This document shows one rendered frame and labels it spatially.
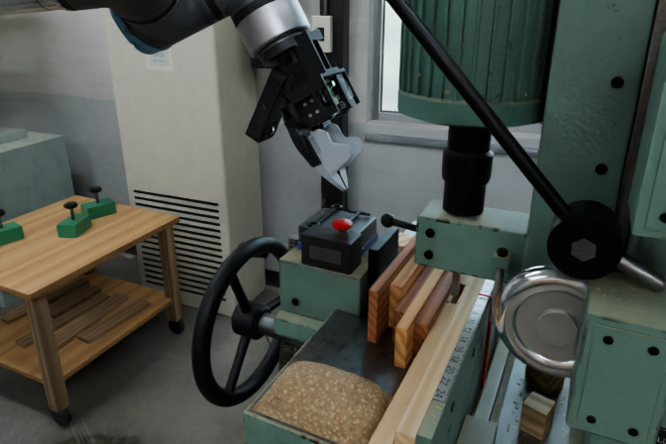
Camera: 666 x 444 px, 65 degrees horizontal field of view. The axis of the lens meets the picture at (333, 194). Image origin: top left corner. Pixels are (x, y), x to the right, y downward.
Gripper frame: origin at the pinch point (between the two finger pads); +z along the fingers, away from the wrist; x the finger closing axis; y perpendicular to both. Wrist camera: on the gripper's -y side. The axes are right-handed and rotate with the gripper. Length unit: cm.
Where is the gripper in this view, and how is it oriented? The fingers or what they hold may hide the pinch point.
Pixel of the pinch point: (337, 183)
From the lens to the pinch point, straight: 74.1
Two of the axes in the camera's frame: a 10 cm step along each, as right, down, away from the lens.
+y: 7.8, -3.3, -5.4
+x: 4.5, -3.1, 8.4
